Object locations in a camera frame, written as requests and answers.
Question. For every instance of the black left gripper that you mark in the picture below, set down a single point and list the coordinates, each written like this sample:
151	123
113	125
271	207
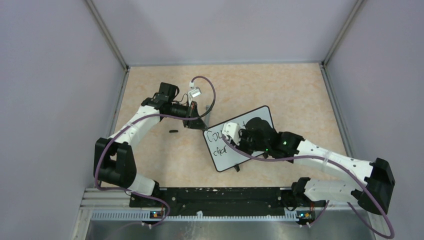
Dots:
198	123

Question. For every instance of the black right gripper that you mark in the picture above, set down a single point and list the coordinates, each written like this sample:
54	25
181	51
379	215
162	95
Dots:
242	133

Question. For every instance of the white board with black frame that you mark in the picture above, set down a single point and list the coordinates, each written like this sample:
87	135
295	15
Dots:
223	157

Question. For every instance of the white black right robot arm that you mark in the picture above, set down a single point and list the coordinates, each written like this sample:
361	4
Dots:
370	183

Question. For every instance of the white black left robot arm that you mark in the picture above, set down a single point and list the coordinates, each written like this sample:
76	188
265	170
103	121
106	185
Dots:
114	160

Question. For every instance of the grey plastic block rod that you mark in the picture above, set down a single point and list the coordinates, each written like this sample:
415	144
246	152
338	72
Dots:
206	119

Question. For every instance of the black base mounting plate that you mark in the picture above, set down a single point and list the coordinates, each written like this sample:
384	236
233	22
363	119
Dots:
225	201

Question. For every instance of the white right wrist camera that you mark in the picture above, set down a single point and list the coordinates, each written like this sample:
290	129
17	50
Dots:
231	131

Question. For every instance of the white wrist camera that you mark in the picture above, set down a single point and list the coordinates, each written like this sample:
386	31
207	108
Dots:
231	131
193	92

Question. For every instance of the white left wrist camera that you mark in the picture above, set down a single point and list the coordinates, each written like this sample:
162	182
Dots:
193	92

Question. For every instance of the white cable duct strip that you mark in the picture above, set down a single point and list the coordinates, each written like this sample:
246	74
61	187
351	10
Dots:
147	216

